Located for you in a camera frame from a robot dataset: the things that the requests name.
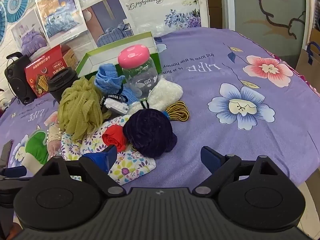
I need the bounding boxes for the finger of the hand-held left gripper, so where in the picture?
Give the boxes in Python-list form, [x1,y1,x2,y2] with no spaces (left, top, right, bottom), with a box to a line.
[0,166,33,183]
[0,139,13,168]

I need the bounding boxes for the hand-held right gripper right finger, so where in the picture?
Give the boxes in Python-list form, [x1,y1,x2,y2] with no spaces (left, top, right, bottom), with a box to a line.
[194,145,288,197]

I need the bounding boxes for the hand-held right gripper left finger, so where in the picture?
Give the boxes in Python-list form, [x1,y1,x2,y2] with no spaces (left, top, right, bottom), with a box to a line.
[32,145,127,197]

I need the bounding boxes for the floral fabric pouch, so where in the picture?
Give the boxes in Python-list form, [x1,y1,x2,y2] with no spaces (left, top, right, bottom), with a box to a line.
[61,115,157,186]

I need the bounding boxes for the green bath mitt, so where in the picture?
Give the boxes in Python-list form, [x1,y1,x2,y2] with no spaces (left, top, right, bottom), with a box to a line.
[24,130,50,173]

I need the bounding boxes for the olive green bath loofah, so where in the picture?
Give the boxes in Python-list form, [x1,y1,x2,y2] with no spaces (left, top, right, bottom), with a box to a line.
[58,76,112,143]

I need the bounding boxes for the blue towel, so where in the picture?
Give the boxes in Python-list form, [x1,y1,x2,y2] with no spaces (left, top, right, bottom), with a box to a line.
[95,64,137,105]

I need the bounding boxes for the white scrubby cloth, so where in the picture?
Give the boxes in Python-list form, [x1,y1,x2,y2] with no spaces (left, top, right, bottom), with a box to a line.
[129,78,183,113]

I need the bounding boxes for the green cardboard box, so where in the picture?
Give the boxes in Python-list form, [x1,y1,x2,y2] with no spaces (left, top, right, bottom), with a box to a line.
[75,32,163,80]

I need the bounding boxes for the red cloth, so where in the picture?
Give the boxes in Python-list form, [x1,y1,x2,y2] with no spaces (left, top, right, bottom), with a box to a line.
[102,125,128,153]

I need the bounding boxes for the purple floral blanket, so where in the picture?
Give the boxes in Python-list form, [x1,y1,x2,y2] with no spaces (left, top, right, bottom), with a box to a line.
[0,26,320,198]

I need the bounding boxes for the white packet with black band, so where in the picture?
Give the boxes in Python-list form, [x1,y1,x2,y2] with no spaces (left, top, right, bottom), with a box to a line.
[104,94,129,117]

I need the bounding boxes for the black speaker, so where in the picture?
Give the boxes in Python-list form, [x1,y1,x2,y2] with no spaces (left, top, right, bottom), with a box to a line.
[4,52,38,105]

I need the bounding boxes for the pink round object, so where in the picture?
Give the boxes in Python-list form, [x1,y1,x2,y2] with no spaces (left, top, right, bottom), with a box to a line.
[117,44,160,99]

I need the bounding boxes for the black cup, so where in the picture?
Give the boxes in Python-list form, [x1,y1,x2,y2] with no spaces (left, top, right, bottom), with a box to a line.
[47,70,79,103]

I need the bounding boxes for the red cracker box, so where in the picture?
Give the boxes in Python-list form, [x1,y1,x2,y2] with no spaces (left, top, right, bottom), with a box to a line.
[24,44,75,98]

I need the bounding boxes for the purple bedding poster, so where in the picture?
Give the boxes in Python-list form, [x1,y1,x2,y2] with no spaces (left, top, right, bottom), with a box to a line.
[10,15,50,58]

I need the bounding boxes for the blue striped bedding poster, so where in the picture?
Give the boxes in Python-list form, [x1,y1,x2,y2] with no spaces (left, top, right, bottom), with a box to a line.
[81,0,135,49]

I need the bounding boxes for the brown paper bag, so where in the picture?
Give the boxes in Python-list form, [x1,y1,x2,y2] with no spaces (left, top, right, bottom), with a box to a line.
[296,41,320,80]

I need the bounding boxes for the blue checked bedding poster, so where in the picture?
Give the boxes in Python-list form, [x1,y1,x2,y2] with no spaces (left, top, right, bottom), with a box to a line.
[35,0,88,47]

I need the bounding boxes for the blue paper fan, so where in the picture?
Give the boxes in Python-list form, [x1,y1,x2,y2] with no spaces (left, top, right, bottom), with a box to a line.
[0,0,38,45]

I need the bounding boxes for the glass door with cartoon drawing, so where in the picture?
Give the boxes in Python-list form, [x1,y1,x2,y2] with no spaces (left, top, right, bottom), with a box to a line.
[220,0,313,58]

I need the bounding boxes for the white floral bedding package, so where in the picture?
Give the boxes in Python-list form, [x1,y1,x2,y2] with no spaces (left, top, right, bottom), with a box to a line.
[72,0,208,37]

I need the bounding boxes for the yellow black cord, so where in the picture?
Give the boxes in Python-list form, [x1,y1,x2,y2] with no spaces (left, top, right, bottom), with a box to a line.
[165,101,190,122]

